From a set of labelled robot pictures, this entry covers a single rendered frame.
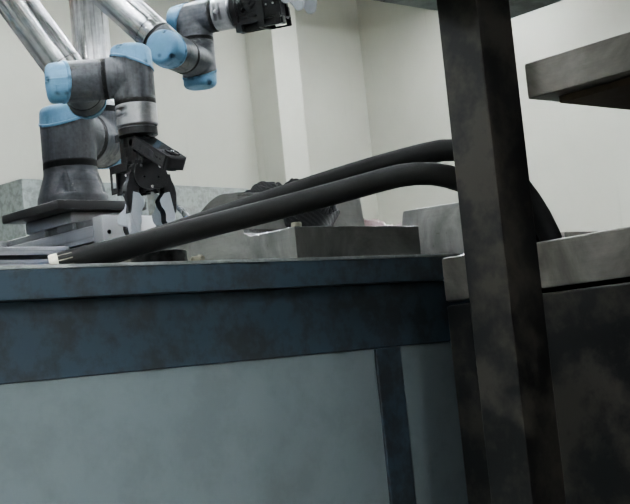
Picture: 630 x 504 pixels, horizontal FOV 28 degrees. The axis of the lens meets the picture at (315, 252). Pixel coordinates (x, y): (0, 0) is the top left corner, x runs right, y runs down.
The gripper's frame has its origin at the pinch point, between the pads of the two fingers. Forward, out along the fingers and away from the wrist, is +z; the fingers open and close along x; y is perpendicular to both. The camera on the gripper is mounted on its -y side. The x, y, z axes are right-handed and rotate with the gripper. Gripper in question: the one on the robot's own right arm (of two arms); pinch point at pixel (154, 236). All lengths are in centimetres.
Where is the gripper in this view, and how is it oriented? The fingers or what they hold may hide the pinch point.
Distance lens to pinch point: 225.8
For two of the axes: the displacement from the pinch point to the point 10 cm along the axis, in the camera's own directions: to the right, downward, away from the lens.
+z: 1.0, 9.9, -0.8
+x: -7.5, 0.2, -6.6
